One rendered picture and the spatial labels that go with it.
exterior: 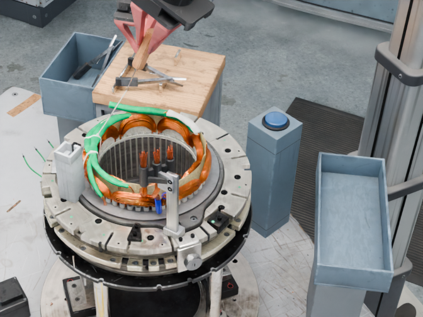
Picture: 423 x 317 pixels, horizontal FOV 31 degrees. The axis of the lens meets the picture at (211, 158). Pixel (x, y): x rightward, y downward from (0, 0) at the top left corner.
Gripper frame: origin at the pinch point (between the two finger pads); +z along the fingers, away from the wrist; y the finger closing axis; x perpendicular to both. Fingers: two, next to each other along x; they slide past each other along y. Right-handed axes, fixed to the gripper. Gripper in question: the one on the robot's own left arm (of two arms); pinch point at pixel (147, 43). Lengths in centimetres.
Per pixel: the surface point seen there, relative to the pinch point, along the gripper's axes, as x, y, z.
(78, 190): -7.6, 2.5, 23.5
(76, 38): 33, -26, 37
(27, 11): 166, -118, 166
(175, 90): 26.6, -1.1, 26.7
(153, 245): -9.5, 16.5, 20.2
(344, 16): 230, -4, 109
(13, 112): 35, -35, 70
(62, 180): -9.0, 0.2, 22.3
